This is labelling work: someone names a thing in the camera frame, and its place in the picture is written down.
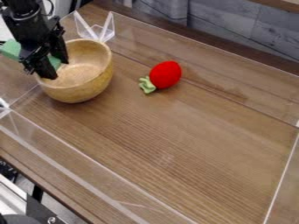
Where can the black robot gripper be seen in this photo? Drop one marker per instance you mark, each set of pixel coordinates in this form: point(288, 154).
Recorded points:
point(38, 34)

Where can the green foam block stick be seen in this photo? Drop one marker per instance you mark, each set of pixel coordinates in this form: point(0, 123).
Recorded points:
point(10, 49)

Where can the light wooden bowl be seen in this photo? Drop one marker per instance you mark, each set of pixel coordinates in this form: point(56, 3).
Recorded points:
point(85, 76)

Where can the red plush strawberry toy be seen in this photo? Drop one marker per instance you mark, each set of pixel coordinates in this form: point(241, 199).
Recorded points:
point(164, 75)

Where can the clear acrylic tray enclosure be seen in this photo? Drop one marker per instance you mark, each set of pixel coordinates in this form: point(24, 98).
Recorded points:
point(201, 153)

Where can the black metal bracket with bolt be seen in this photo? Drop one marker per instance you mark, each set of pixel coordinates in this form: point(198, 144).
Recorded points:
point(37, 211)

